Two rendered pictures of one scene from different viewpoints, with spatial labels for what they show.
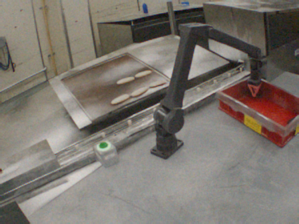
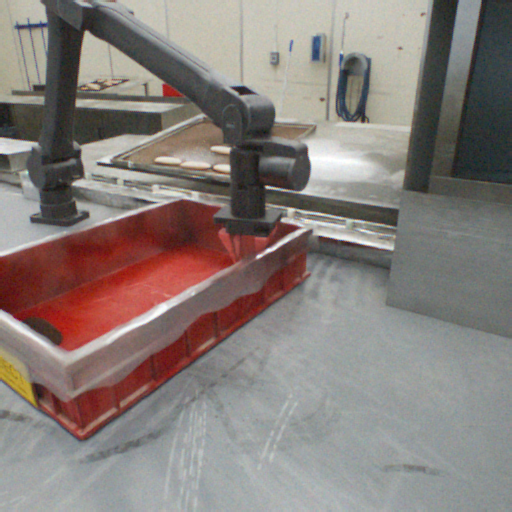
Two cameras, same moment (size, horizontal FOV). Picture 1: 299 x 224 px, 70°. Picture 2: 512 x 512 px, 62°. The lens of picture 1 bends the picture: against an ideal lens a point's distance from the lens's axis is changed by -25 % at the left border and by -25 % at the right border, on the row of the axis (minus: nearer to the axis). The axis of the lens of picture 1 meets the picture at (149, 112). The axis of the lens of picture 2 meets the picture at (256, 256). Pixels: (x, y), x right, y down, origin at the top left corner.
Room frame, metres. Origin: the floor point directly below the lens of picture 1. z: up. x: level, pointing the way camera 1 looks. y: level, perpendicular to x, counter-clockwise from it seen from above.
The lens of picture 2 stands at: (0.85, -1.18, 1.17)
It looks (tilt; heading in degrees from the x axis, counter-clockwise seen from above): 24 degrees down; 61
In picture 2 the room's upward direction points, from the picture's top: straight up
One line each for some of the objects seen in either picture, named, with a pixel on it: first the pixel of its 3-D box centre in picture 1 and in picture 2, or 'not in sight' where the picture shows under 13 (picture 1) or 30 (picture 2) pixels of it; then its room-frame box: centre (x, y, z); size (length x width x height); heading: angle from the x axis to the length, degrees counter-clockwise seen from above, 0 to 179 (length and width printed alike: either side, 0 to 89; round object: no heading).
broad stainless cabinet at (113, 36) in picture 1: (172, 35); not in sight; (3.92, -0.53, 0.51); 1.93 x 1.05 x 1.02; 120
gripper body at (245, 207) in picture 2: (255, 75); (248, 202); (1.16, -0.58, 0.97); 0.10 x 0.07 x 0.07; 135
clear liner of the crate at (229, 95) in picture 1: (266, 105); (150, 274); (0.99, -0.57, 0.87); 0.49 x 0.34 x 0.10; 25
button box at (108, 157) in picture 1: (107, 157); (41, 189); (0.88, 0.20, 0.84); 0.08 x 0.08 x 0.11; 30
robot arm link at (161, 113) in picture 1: (167, 121); (58, 173); (0.92, -0.06, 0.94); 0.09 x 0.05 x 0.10; 116
